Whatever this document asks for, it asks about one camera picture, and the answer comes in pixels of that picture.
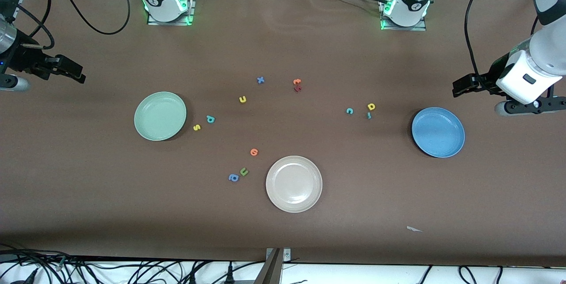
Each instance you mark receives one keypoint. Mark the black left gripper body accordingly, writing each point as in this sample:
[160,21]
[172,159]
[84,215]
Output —
[488,81]

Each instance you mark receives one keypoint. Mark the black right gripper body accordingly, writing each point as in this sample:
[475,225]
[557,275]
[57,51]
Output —
[27,59]

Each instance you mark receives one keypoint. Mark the teal foam letter p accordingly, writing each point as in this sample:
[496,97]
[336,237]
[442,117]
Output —
[210,119]

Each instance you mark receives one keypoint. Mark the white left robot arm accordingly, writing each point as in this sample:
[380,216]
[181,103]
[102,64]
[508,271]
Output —
[548,49]

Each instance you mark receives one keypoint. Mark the blue plate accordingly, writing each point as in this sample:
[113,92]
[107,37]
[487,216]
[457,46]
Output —
[437,132]

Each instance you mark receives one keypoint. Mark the green plate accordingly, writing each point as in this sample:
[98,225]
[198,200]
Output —
[160,116]

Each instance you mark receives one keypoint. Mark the white paper scrap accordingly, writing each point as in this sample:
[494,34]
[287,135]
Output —
[413,229]

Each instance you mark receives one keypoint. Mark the blue foam letter a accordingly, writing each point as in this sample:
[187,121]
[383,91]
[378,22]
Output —
[233,178]

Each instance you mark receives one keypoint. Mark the beige plate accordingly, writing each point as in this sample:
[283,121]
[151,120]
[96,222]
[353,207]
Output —
[294,184]

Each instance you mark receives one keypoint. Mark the orange foam letter e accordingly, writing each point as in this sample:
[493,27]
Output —
[254,152]

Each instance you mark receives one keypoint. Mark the green foam letter u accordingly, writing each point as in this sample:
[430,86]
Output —
[243,172]

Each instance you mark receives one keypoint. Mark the black power plug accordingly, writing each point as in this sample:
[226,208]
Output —
[31,276]
[230,275]
[193,278]

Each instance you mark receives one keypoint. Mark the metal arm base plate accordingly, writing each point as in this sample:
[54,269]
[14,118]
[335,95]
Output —
[415,28]
[172,23]

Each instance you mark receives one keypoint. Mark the metal corner bracket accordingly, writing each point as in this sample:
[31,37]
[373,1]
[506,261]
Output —
[287,255]

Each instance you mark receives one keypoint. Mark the aluminium frame profile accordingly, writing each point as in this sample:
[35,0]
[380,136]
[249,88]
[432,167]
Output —
[272,270]

